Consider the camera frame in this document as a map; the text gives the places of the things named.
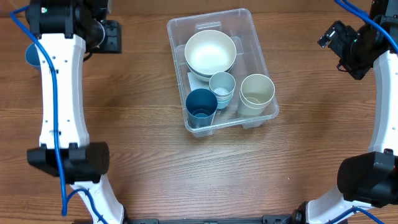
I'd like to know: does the dark blue bowl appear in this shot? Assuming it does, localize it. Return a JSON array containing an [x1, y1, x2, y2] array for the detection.
[[186, 62, 234, 78]]

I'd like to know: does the teal small cup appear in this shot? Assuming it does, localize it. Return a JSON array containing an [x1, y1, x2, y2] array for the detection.
[[216, 94, 233, 101]]

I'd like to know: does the clear plastic storage bin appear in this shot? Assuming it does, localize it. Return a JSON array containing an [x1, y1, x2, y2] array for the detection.
[[167, 8, 279, 138]]

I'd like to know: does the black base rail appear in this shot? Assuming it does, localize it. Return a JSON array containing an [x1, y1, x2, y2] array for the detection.
[[123, 215, 291, 224]]

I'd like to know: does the grey small cup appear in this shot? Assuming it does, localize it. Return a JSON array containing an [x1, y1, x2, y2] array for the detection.
[[209, 72, 236, 96]]

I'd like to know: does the dark blue tumbler far left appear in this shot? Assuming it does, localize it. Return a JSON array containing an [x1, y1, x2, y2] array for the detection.
[[25, 43, 40, 71]]

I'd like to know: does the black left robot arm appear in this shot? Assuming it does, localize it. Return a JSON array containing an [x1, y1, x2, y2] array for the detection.
[[24, 0, 127, 223]]

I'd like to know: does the cream tumbler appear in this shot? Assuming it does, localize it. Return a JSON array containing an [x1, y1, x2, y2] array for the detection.
[[238, 93, 270, 117], [240, 74, 275, 109]]

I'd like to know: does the dark blue tumbler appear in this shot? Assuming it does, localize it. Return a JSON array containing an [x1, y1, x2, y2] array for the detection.
[[25, 43, 40, 71], [185, 88, 218, 128]]

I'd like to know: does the pink small cup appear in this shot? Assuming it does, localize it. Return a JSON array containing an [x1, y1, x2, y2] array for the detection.
[[213, 91, 233, 100]]

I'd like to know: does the dark blue tumbler front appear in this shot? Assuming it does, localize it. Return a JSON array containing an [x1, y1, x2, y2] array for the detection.
[[185, 88, 218, 128]]

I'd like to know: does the cream bowl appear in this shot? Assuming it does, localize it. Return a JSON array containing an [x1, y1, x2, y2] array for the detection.
[[192, 68, 215, 82], [184, 30, 237, 73]]

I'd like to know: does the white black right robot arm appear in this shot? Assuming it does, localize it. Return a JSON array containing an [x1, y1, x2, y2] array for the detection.
[[283, 0, 397, 223]]

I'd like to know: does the white label in bin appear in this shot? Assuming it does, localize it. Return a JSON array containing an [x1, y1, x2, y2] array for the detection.
[[187, 72, 210, 91]]

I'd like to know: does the light blue small cup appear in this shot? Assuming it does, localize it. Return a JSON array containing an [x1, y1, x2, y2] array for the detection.
[[217, 98, 231, 110]]

